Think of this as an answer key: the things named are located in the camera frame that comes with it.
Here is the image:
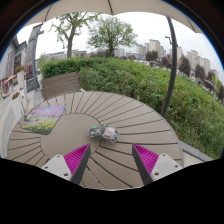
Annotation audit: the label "white planter with flowers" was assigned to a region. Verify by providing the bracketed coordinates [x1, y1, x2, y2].
[14, 65, 28, 91]
[9, 91, 29, 122]

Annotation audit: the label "grey shop front building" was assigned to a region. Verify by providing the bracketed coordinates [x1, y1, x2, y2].
[0, 36, 28, 101]

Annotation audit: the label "round leafy tree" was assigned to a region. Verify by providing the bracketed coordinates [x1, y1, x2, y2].
[86, 15, 138, 58]

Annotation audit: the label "beige parasol canopy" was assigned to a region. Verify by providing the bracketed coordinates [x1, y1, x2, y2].
[24, 0, 204, 34]

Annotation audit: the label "tall grey sign pillar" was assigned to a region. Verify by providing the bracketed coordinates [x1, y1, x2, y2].
[24, 23, 45, 94]

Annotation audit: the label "green hedge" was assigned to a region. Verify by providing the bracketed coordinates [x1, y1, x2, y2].
[39, 56, 224, 160]

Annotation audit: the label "brown slatted outdoor chair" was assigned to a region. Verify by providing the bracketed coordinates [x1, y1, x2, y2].
[41, 71, 84, 101]

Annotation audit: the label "far apartment buildings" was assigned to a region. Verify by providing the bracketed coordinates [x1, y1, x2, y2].
[134, 38, 221, 81]

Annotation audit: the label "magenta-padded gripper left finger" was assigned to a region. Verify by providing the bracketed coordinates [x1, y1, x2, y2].
[41, 143, 92, 186]

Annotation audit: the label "thin-trunked sparse tree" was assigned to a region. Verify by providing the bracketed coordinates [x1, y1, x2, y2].
[49, 12, 101, 60]

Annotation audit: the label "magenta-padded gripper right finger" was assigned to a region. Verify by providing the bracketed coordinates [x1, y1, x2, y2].
[131, 143, 184, 186]

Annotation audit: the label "dark curved parasol pole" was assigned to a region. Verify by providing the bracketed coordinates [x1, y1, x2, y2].
[160, 16, 179, 118]

